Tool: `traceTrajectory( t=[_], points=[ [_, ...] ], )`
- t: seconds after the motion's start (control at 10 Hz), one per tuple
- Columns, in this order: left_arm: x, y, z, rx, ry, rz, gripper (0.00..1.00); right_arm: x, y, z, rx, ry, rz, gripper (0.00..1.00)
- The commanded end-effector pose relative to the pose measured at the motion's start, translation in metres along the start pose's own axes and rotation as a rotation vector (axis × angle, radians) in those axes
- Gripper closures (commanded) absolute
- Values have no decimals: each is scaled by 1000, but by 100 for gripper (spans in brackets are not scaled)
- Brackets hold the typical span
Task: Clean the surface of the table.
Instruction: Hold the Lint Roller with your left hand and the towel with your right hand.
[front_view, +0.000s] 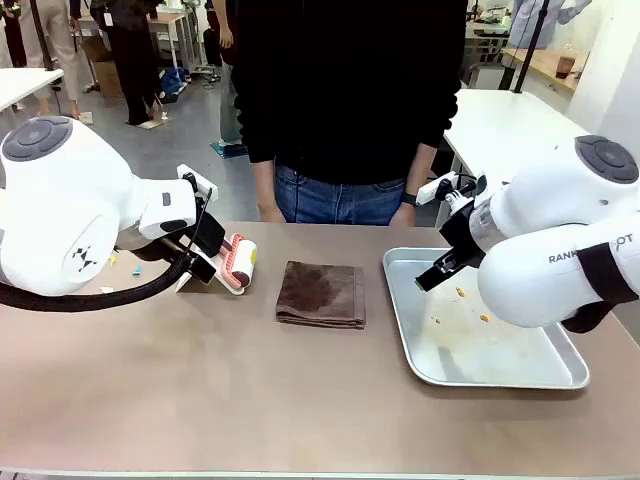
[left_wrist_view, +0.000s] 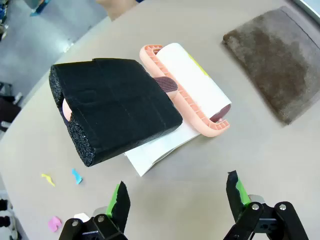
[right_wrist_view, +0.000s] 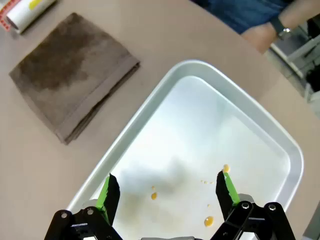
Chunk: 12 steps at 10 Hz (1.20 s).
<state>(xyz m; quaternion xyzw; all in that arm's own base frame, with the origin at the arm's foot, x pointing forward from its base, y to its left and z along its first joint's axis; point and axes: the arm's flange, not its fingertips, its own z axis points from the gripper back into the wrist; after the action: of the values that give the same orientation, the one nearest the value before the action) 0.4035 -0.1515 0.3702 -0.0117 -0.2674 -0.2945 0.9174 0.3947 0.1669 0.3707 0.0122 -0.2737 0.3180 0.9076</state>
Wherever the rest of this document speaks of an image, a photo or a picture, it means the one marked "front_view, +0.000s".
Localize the plastic cup with brown drink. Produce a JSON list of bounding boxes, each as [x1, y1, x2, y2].
[[555, 43, 577, 80]]

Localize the large white side table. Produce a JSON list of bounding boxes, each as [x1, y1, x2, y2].
[[433, 88, 624, 229]]

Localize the white folded stand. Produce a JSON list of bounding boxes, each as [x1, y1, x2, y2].
[[174, 249, 251, 297]]

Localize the silver metal tray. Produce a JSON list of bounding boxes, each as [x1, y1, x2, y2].
[[382, 246, 591, 391]]

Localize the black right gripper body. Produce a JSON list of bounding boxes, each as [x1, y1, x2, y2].
[[438, 199, 487, 271]]

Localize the person's left forearm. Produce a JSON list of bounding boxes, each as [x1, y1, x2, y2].
[[402, 143, 439, 196]]

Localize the bystander in light blue shirt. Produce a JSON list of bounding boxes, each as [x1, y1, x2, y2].
[[507, 0, 592, 51]]

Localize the person in black sweater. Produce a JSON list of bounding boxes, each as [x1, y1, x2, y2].
[[230, 0, 469, 185]]

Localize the wooden desk with white legs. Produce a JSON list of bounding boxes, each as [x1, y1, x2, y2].
[[148, 10, 190, 71]]

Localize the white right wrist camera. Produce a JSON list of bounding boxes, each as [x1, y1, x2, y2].
[[417, 170, 477, 206]]

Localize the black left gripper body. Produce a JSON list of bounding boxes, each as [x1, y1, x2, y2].
[[192, 198, 228, 259]]

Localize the blue plastic bag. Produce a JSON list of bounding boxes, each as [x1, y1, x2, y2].
[[158, 67, 190, 100]]

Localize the person's blue jeans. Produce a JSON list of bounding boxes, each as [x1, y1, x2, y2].
[[273, 164, 407, 226]]

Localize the bystander in blue jeans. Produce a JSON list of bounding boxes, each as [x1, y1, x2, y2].
[[202, 0, 247, 147]]

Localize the brown cloth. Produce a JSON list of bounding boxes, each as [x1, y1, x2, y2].
[[274, 259, 368, 331]]

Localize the bystander in black trousers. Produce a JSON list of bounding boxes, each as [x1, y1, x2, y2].
[[97, 0, 167, 127]]

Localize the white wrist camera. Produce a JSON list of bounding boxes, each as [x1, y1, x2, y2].
[[417, 170, 477, 206], [176, 163, 214, 204]]

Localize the pink handled white lint roller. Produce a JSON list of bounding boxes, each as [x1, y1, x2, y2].
[[215, 232, 259, 296]]

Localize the brown cardboard box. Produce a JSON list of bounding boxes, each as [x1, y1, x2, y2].
[[81, 37, 125, 99]]

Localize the person's right forearm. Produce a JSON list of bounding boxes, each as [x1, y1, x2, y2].
[[252, 159, 278, 207]]

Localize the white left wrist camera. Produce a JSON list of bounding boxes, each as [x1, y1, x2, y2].
[[176, 163, 214, 204]]

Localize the wooden top table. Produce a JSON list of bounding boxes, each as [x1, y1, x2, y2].
[[499, 47, 591, 94]]

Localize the person's left hand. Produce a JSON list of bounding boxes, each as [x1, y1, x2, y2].
[[389, 204, 418, 228]]

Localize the black vertical pole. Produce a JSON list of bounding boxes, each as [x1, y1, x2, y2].
[[30, 0, 56, 72], [513, 0, 551, 95]]

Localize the small white side table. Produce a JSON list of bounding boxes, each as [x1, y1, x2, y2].
[[0, 67, 65, 114]]

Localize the blue floor mat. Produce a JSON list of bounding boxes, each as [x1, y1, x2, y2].
[[209, 139, 249, 158]]

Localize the black left cable sleeve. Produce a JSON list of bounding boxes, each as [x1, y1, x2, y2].
[[0, 187, 214, 314]]

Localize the bystander in beige trousers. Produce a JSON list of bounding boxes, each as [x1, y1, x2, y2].
[[19, 0, 85, 120]]

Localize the person's right hand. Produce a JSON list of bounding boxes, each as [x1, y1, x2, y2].
[[257, 201, 287, 224]]

